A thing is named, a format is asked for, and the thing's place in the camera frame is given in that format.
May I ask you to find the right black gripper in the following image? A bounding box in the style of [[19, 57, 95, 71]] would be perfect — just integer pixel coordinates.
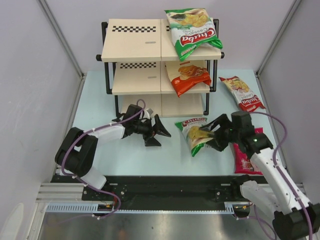
[[199, 113, 241, 152]]

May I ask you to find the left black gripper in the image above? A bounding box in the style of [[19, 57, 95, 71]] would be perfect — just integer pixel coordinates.
[[133, 114, 171, 147]]

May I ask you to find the green Chuba chips bag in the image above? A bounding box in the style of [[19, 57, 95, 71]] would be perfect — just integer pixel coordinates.
[[175, 117, 214, 157], [164, 8, 223, 62]]

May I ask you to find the red Chuba chips bag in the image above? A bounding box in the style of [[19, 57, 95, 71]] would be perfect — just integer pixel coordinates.
[[219, 76, 266, 113]]

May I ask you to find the orange cassava chips bag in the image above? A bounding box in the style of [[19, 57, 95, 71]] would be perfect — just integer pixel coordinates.
[[165, 60, 212, 97]]

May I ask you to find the beige three-tier shelf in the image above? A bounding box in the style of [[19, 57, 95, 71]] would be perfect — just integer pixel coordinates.
[[96, 19, 224, 117]]

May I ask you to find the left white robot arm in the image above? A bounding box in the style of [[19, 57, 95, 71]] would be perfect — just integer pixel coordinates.
[[54, 104, 171, 200]]

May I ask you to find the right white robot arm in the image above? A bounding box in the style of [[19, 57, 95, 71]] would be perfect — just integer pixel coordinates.
[[199, 111, 320, 240]]

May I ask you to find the pink Real chips bag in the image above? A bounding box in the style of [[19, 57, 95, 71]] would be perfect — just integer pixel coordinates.
[[232, 143, 263, 176]]

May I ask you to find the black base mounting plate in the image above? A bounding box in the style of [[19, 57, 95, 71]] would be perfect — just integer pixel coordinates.
[[49, 174, 261, 213]]

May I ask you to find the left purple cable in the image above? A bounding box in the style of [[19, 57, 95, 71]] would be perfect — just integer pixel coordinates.
[[60, 99, 151, 221]]

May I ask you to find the purple cable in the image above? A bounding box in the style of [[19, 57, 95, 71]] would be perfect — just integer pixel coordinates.
[[249, 111, 315, 240], [60, 99, 151, 221]]

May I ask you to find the white slotted cable duct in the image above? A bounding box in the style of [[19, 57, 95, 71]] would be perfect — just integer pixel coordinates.
[[45, 203, 235, 215]]

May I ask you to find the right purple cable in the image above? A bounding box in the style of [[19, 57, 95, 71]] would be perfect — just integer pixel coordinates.
[[249, 111, 315, 240]]

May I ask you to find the aluminium rail frame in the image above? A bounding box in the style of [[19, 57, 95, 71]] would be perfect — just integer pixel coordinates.
[[30, 183, 267, 240]]

